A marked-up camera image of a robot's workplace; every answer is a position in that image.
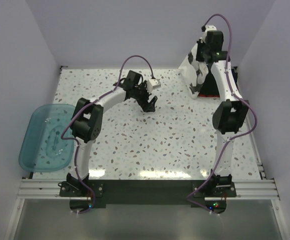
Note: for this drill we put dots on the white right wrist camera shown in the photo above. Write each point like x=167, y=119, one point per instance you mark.
x=205, y=29

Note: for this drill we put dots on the teal transparent plastic bin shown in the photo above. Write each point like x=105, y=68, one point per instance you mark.
x=43, y=149

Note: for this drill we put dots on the folded red t shirt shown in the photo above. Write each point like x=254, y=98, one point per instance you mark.
x=209, y=95

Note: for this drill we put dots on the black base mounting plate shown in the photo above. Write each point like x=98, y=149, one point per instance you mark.
x=138, y=198

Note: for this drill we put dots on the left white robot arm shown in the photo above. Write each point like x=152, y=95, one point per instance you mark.
x=86, y=122

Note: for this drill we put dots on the white t shirt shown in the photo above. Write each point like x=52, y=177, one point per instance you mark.
x=193, y=72

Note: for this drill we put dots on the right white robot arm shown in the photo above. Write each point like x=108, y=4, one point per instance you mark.
x=230, y=115

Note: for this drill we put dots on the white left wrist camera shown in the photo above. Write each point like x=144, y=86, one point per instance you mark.
x=153, y=84

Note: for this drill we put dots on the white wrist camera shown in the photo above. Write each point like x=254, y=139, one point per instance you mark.
x=153, y=84
x=205, y=29

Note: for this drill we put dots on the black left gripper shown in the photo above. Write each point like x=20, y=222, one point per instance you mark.
x=142, y=103

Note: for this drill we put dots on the aluminium frame rail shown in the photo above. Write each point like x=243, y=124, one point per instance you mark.
x=53, y=188

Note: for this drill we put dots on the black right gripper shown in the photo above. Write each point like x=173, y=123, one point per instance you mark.
x=198, y=57

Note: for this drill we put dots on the folded black t shirt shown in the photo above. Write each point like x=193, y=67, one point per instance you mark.
x=210, y=86

